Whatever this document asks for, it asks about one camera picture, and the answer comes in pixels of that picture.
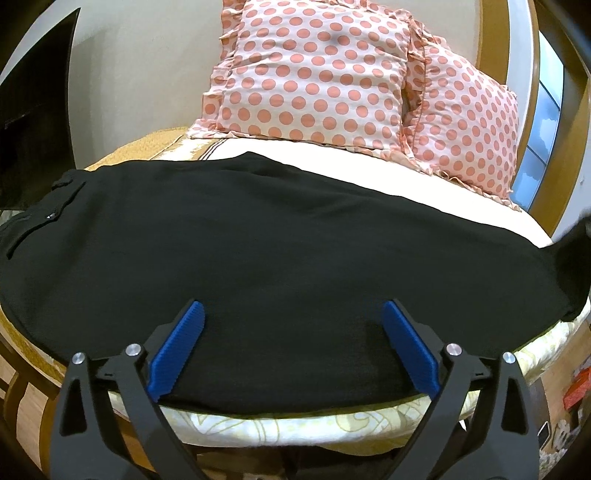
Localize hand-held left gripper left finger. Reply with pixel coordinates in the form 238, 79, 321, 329
50, 300, 206, 480

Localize large polka dot pillow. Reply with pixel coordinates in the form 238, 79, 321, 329
185, 0, 437, 174

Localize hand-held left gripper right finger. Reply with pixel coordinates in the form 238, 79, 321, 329
381, 299, 541, 480

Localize small polka dot pillow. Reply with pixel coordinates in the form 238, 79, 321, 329
401, 39, 522, 212

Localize window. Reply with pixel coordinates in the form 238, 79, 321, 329
512, 34, 566, 215

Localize black television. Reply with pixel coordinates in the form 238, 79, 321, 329
0, 7, 81, 208

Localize bed with patterned sheet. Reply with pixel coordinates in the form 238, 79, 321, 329
0, 127, 591, 480

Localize red box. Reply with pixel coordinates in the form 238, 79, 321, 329
563, 371, 591, 411

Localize wooden headboard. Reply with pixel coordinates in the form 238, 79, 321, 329
480, 0, 541, 93

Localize black pants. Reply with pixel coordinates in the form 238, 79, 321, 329
0, 151, 589, 414

